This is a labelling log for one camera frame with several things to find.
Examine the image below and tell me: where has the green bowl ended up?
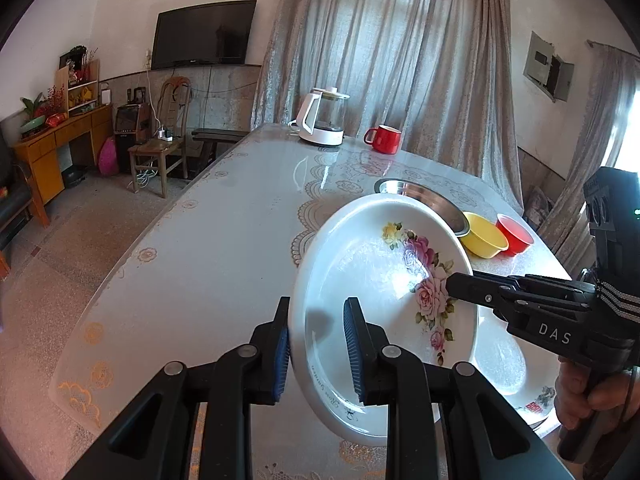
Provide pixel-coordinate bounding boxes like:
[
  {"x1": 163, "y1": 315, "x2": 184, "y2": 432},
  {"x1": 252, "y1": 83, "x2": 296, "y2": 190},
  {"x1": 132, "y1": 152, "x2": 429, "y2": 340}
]
[{"x1": 19, "y1": 115, "x2": 49, "y2": 137}]

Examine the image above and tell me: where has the dark wooden bench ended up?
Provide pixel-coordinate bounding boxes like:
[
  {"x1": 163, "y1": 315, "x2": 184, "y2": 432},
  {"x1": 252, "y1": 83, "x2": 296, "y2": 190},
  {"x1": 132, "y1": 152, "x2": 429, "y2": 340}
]
[{"x1": 191, "y1": 128, "x2": 251, "y2": 162}]

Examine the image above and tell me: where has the red plastic bowl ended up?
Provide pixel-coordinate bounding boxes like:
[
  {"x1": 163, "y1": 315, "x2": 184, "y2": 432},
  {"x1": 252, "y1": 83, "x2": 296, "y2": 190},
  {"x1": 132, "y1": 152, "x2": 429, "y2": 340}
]
[{"x1": 495, "y1": 213, "x2": 535, "y2": 257}]

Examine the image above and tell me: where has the white cable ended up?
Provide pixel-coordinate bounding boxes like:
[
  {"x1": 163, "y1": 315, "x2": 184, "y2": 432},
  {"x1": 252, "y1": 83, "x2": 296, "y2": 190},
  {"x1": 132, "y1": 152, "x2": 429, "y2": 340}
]
[{"x1": 131, "y1": 169, "x2": 160, "y2": 192}]

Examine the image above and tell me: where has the light wooden chair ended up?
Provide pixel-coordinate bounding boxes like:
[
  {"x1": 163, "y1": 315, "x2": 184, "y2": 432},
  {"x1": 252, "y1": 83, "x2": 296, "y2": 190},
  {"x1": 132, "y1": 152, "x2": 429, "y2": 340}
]
[{"x1": 127, "y1": 76, "x2": 192, "y2": 198}]

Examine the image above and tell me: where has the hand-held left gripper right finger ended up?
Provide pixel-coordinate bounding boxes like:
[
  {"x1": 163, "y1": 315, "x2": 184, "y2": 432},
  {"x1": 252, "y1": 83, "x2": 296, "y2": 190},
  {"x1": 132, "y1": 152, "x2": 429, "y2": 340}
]
[{"x1": 342, "y1": 297, "x2": 571, "y2": 480}]

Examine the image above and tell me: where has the wooden desk shelf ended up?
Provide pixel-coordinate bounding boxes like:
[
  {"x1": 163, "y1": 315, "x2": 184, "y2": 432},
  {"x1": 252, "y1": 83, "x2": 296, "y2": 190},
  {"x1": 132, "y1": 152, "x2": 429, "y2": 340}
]
[{"x1": 55, "y1": 57, "x2": 101, "y2": 117}]

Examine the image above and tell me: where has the person's right hand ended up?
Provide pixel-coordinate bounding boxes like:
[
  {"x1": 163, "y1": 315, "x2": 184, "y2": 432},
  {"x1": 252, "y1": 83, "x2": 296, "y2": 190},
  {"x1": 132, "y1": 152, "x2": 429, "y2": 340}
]
[{"x1": 554, "y1": 359, "x2": 640, "y2": 431}]

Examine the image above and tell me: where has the window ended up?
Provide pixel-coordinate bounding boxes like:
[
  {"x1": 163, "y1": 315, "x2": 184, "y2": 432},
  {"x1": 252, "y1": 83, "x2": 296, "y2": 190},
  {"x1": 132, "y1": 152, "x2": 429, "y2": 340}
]
[{"x1": 615, "y1": 105, "x2": 640, "y2": 173}]

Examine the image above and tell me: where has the dark armchair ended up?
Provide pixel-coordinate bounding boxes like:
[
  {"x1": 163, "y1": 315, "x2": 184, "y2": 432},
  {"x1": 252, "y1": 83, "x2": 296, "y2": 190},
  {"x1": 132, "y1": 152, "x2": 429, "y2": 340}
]
[{"x1": 0, "y1": 130, "x2": 34, "y2": 281}]

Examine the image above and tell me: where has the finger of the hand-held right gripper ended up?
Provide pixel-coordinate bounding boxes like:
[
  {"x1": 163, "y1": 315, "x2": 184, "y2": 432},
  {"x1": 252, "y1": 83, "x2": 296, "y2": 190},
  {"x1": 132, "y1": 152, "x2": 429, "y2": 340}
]
[{"x1": 445, "y1": 271, "x2": 598, "y2": 319}]

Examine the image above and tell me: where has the small white rose plate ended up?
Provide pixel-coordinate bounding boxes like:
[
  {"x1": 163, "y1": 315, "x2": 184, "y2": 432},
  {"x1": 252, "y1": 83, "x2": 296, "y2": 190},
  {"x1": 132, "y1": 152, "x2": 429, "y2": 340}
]
[{"x1": 289, "y1": 194, "x2": 479, "y2": 447}]

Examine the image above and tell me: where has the white glass electric kettle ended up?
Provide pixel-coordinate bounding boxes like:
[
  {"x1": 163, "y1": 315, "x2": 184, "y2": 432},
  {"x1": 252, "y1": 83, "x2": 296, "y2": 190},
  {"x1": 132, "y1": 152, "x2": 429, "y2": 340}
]
[{"x1": 289, "y1": 87, "x2": 351, "y2": 148}]

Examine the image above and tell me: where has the grey window curtain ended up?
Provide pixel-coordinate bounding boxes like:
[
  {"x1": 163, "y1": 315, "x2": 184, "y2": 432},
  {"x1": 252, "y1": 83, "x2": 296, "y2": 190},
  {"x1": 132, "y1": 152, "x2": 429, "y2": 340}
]
[{"x1": 537, "y1": 40, "x2": 640, "y2": 276}]

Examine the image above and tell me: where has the red mug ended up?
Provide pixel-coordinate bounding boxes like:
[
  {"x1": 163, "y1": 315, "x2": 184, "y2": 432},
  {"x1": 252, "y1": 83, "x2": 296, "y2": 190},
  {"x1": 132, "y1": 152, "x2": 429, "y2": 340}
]
[{"x1": 363, "y1": 125, "x2": 402, "y2": 155}]

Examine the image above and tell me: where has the black wall television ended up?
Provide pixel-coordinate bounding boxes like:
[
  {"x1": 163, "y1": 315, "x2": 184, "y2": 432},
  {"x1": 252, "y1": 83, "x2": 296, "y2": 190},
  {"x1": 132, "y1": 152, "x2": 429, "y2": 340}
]
[{"x1": 150, "y1": 0, "x2": 257, "y2": 71}]

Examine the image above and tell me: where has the black speaker box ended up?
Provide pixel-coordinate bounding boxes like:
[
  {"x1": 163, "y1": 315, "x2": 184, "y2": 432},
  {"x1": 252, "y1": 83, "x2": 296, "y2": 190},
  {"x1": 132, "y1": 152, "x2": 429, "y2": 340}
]
[{"x1": 114, "y1": 102, "x2": 152, "y2": 171}]

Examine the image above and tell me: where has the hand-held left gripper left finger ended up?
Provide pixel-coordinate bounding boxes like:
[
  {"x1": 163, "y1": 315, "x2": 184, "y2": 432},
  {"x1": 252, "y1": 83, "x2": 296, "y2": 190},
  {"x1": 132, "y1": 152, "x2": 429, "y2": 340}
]
[{"x1": 65, "y1": 296, "x2": 292, "y2": 480}]

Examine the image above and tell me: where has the grey electrical panel box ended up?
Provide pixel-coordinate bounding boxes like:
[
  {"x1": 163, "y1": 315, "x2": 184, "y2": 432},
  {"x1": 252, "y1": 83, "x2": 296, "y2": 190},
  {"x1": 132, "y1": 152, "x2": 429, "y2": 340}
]
[{"x1": 522, "y1": 31, "x2": 576, "y2": 103}]

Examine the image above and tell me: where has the long grey lace curtain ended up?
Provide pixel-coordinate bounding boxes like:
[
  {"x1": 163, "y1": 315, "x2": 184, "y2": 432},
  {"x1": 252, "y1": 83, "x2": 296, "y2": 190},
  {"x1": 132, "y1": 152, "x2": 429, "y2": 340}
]
[{"x1": 250, "y1": 0, "x2": 526, "y2": 211}]

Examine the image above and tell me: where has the white plate red blue print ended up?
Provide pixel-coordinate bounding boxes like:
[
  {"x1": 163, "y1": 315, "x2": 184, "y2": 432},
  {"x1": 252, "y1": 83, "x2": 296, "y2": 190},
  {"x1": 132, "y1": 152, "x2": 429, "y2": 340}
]
[{"x1": 467, "y1": 305, "x2": 561, "y2": 431}]

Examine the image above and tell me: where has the orange wooden desk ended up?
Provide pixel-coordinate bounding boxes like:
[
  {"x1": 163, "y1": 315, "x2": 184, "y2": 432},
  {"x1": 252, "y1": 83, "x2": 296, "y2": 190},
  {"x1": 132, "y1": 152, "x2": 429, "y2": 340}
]
[{"x1": 11, "y1": 104, "x2": 113, "y2": 228}]

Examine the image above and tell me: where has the stainless steel bowl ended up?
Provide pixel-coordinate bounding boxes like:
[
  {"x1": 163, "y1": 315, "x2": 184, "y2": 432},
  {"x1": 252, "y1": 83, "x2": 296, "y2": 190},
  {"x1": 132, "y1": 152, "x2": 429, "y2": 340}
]
[{"x1": 373, "y1": 177, "x2": 473, "y2": 237}]

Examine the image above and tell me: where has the pink bag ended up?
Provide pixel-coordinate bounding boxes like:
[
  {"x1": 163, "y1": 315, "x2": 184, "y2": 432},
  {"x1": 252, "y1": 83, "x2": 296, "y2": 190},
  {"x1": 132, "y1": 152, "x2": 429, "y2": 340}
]
[{"x1": 98, "y1": 136, "x2": 119, "y2": 177}]

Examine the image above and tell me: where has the yellow plastic bowl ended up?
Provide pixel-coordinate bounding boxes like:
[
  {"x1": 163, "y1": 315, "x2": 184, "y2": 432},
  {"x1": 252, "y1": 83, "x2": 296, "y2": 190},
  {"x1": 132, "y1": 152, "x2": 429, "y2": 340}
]
[{"x1": 460, "y1": 211, "x2": 510, "y2": 259}]

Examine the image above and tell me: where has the grey cloth bundle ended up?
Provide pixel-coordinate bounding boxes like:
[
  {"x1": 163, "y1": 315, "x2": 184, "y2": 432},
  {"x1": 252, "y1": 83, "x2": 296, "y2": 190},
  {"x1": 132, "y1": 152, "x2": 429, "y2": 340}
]
[{"x1": 525, "y1": 185, "x2": 557, "y2": 232}]

